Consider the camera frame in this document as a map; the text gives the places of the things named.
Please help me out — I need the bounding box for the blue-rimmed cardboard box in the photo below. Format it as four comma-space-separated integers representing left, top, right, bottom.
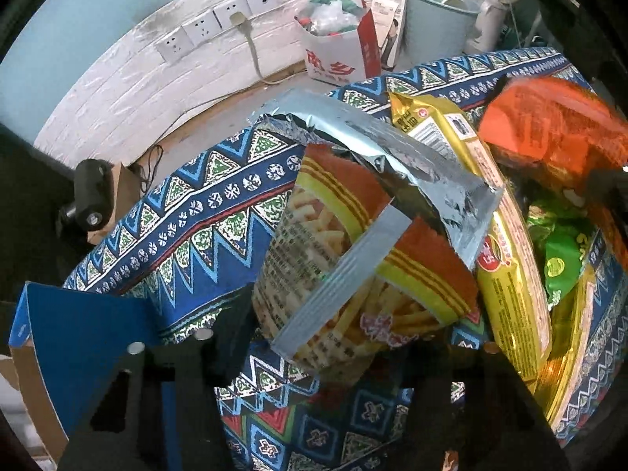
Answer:
7, 282, 177, 471

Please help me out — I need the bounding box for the orange snack packet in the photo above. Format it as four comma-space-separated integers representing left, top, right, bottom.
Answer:
478, 76, 628, 268

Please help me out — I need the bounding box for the black cable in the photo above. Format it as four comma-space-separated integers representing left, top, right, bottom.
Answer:
128, 144, 165, 193

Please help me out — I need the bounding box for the gold snack packet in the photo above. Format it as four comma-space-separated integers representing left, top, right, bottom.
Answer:
532, 265, 604, 433

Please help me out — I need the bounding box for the silver orange fries snack bag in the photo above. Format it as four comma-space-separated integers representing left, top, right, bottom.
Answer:
250, 91, 506, 386

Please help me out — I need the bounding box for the beige plug and cable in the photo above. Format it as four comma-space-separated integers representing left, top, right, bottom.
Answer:
230, 11, 298, 85

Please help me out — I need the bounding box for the green snack packet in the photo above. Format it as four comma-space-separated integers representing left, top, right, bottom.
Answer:
525, 196, 597, 310

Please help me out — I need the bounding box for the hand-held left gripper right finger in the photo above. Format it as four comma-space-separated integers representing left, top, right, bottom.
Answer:
392, 324, 572, 471

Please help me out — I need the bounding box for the white printed carton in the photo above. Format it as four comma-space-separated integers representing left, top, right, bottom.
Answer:
370, 0, 408, 72

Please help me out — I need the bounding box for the yellow snack packet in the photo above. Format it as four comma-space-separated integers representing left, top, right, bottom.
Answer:
387, 91, 553, 393

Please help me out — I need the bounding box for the light blue bucket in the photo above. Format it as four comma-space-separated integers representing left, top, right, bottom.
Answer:
403, 0, 482, 67

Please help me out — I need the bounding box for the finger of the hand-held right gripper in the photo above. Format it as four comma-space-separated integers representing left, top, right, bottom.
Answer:
574, 167, 628, 207

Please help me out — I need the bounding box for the dark furniture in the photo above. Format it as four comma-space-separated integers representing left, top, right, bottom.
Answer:
0, 122, 82, 305

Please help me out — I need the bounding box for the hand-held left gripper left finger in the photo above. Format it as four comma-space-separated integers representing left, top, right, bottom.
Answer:
58, 287, 258, 471

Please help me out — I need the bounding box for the blue patterned tablecloth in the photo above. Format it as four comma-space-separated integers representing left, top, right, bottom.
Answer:
61, 46, 628, 471

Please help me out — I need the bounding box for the white kettle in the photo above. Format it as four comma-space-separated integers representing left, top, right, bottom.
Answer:
464, 0, 508, 56

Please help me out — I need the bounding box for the white red-printed cardboard box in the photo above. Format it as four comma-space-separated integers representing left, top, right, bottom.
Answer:
294, 15, 378, 85

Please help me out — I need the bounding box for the black camera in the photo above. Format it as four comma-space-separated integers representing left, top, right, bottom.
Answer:
56, 158, 116, 232

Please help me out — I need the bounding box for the pile of plastic wrappers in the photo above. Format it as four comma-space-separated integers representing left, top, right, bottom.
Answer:
297, 0, 366, 37

